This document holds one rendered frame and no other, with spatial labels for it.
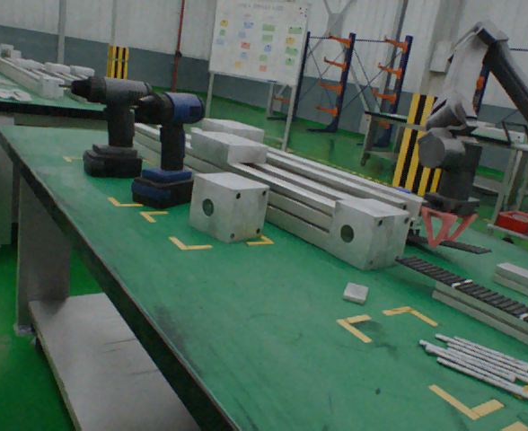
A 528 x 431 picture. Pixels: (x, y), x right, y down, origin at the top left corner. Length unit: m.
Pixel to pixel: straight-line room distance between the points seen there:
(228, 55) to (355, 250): 6.43
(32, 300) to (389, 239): 1.30
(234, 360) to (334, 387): 0.10
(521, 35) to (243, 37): 4.86
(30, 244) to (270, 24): 5.47
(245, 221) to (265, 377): 0.40
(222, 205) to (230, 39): 6.40
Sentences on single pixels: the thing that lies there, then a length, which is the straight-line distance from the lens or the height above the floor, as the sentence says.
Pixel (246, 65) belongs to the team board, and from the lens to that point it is 6.98.
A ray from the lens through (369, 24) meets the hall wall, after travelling 12.00.
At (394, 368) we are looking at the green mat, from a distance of 0.59.
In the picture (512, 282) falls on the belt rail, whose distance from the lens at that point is 0.96.
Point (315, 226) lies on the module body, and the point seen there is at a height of 0.81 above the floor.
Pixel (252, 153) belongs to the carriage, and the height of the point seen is 0.89.
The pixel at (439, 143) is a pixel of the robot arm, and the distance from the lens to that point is 0.92.
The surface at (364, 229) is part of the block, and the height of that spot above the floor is 0.85.
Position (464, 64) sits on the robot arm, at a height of 1.15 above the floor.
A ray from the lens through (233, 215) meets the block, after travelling 0.83.
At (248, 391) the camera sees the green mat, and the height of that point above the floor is 0.78.
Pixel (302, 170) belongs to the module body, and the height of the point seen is 0.86.
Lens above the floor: 1.06
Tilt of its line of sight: 16 degrees down
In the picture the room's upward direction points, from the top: 10 degrees clockwise
